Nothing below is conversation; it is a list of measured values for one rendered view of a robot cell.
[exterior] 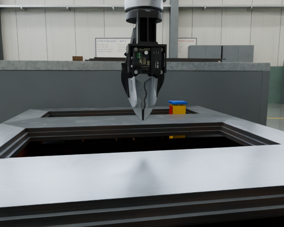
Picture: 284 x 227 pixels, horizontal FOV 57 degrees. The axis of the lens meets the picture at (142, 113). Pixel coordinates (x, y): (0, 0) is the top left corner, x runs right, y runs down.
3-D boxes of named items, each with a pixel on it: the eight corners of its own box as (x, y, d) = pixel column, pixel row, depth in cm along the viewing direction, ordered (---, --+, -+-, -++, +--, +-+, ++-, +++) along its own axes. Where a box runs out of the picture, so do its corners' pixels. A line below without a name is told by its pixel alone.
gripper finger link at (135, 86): (130, 124, 51) (130, 76, 49) (127, 119, 57) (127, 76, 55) (145, 124, 51) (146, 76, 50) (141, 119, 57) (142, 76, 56)
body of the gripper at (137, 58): (126, 76, 48) (126, 6, 46) (123, 76, 56) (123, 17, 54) (167, 76, 49) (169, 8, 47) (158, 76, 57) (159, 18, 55)
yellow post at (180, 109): (172, 154, 103) (173, 105, 100) (168, 150, 108) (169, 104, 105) (184, 153, 104) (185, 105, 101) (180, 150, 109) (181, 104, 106)
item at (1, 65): (-17, 70, 108) (-18, 60, 107) (23, 71, 166) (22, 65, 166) (270, 70, 129) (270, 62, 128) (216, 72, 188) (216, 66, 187)
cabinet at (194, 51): (189, 105, 870) (190, 45, 842) (186, 103, 918) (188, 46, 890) (219, 105, 870) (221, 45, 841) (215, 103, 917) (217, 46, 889)
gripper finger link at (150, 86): (145, 124, 51) (146, 76, 50) (141, 119, 57) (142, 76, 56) (161, 124, 52) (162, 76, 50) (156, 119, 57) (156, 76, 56)
